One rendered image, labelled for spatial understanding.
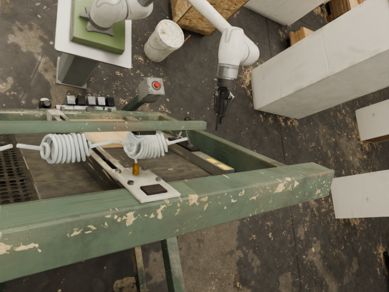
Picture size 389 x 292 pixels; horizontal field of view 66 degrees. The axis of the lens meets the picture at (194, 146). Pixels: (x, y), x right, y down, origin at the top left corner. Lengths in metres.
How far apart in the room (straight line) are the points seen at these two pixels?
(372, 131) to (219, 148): 4.72
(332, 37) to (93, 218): 3.17
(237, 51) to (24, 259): 1.05
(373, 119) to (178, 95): 3.79
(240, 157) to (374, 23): 2.25
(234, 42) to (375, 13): 2.20
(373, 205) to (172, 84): 3.05
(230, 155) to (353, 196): 3.47
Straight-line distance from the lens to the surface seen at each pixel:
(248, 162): 1.35
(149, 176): 0.77
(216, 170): 1.14
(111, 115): 1.85
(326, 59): 3.45
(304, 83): 3.52
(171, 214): 0.69
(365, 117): 6.10
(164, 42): 3.01
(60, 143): 0.67
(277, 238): 3.87
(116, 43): 2.20
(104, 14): 2.05
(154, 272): 2.88
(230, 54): 1.30
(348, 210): 4.80
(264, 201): 0.90
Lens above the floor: 2.55
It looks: 53 degrees down
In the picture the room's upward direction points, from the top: 67 degrees clockwise
